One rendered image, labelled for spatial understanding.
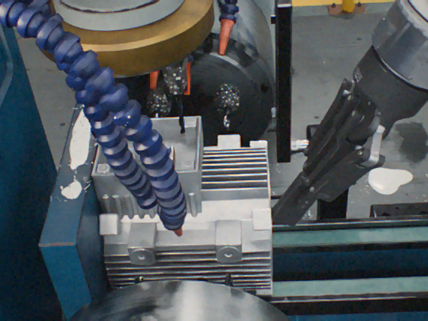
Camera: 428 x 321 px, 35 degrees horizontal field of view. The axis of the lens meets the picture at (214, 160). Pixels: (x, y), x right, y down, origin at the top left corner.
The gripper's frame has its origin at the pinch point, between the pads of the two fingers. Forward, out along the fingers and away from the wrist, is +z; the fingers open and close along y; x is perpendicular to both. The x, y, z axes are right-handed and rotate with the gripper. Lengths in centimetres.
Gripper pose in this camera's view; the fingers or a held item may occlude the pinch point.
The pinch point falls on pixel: (297, 200)
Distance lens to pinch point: 76.4
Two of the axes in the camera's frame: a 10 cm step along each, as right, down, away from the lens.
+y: -0.1, 6.7, -7.5
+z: -4.4, 6.7, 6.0
